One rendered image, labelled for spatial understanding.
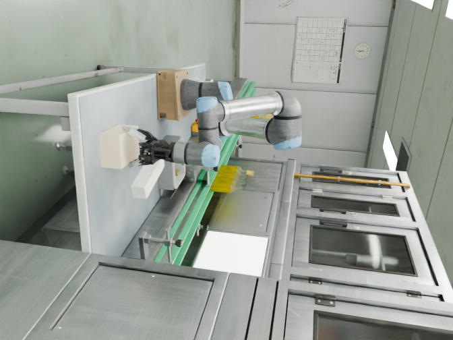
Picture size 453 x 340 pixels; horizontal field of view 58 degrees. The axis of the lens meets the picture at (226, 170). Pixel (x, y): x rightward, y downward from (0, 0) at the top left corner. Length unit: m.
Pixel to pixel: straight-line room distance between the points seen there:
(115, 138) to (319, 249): 1.19
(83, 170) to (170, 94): 0.68
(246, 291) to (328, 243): 0.96
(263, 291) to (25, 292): 0.73
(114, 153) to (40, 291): 0.49
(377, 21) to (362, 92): 1.28
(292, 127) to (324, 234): 0.77
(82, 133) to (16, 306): 0.55
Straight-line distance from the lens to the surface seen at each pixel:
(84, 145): 1.39
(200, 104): 1.43
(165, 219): 1.92
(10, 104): 1.53
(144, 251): 1.67
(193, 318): 1.25
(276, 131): 1.69
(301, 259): 2.06
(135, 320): 1.27
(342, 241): 2.22
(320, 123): 8.35
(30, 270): 1.52
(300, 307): 1.30
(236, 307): 1.26
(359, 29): 7.94
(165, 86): 1.93
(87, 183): 1.42
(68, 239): 2.27
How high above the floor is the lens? 1.44
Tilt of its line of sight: 10 degrees down
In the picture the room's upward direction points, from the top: 95 degrees clockwise
